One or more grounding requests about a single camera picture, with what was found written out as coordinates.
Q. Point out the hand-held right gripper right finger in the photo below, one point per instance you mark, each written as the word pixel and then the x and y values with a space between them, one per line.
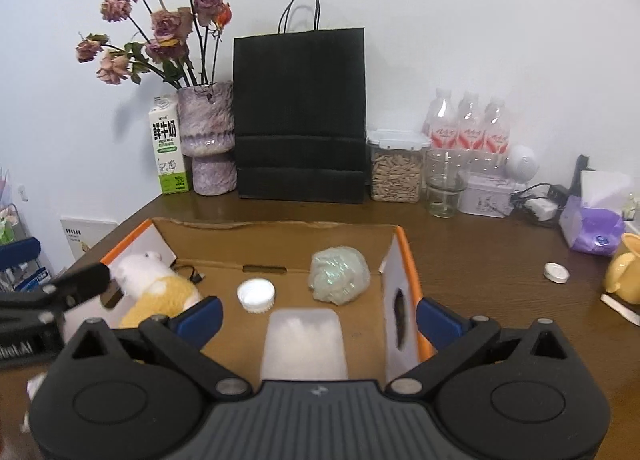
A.
pixel 439 324

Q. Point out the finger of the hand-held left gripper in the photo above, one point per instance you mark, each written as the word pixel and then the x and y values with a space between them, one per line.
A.
pixel 20 252
pixel 82 282

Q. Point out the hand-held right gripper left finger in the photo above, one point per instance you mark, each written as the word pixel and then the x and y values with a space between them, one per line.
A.
pixel 200 318

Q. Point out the white yellow plush hamster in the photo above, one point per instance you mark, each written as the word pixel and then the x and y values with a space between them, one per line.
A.
pixel 160 295

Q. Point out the white tissue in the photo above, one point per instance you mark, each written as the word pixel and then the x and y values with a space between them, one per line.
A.
pixel 36 386

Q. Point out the smooth white jar lid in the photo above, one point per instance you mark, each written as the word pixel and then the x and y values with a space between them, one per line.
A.
pixel 256 293

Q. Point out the white tissue pack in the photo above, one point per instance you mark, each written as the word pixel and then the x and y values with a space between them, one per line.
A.
pixel 305 345

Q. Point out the wadded clear plastic bag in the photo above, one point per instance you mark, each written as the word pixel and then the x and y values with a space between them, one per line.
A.
pixel 340 275

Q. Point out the red cardboard box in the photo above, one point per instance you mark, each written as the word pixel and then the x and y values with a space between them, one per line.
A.
pixel 300 250

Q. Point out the blue brochures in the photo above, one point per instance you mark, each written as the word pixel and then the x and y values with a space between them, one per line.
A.
pixel 30 280

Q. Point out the brown wooden desk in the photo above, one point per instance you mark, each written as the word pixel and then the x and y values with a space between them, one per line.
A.
pixel 475 260

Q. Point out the clear glass jar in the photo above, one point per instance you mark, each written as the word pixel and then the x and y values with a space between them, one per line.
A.
pixel 442 205

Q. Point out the small round white lid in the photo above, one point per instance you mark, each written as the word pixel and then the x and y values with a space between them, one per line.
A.
pixel 556 274

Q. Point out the pale lavender tin box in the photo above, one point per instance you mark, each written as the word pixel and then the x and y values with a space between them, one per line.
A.
pixel 485 197

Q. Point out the green white milk carton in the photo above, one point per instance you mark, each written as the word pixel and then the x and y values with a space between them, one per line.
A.
pixel 170 159

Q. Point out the clear seed container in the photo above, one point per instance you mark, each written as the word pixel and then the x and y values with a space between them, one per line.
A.
pixel 395 174

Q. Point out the purple tissue box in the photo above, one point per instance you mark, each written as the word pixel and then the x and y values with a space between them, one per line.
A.
pixel 590 232

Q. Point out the white flat stick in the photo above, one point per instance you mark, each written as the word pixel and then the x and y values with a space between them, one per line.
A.
pixel 617 304

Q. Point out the white round device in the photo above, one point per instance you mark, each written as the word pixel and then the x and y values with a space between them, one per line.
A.
pixel 522 162

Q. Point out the purple marbled vase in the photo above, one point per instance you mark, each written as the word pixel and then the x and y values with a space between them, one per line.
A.
pixel 205 124

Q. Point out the yellow mug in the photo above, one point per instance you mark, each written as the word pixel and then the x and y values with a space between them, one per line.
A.
pixel 625 270

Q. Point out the red label water bottle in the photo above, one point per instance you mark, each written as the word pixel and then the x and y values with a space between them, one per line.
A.
pixel 440 124
pixel 496 132
pixel 470 127

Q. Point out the black paper bag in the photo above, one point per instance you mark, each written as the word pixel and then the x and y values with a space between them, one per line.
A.
pixel 300 114

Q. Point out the dried pink roses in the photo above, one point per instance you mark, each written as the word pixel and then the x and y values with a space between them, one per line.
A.
pixel 167 24

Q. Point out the white wall switch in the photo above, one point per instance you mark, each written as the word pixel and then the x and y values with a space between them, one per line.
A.
pixel 21 192

